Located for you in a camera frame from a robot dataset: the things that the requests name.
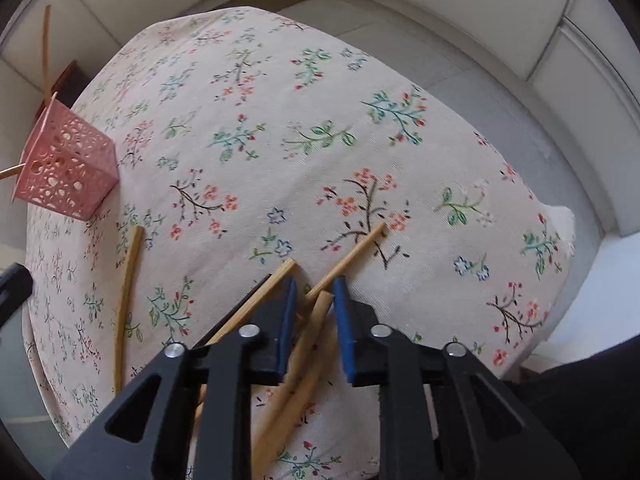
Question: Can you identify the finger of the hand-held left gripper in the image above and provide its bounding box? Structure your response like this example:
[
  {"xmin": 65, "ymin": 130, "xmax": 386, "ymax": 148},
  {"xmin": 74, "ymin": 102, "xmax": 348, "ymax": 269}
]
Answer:
[{"xmin": 0, "ymin": 262, "xmax": 34, "ymax": 343}]

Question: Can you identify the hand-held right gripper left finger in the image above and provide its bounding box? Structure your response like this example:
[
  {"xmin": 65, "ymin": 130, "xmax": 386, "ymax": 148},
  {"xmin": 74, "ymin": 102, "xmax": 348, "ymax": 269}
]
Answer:
[{"xmin": 50, "ymin": 276, "xmax": 299, "ymax": 480}]

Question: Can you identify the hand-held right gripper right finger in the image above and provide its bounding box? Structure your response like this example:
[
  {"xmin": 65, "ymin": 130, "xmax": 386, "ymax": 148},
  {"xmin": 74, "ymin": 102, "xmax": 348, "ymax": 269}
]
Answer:
[{"xmin": 333, "ymin": 275, "xmax": 582, "ymax": 480}]

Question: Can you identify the pink perforated plastic basket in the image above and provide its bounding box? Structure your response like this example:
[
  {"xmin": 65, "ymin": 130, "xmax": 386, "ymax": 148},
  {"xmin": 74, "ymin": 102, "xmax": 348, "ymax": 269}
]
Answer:
[{"xmin": 11, "ymin": 92, "xmax": 120, "ymax": 222}]

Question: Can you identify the brown trash bin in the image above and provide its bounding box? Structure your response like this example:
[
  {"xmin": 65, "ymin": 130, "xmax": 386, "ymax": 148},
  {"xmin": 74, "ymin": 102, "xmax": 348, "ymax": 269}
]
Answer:
[{"xmin": 36, "ymin": 59, "xmax": 92, "ymax": 117}]

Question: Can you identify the floral tablecloth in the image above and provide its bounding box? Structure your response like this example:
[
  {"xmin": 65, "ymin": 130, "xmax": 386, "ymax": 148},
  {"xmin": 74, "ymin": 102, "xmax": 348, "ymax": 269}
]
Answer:
[{"xmin": 22, "ymin": 6, "xmax": 576, "ymax": 480}]

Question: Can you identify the person's dark clothing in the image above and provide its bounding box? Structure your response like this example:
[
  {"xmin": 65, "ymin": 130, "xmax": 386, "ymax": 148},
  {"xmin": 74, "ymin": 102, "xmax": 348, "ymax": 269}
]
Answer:
[{"xmin": 500, "ymin": 332, "xmax": 640, "ymax": 480}]

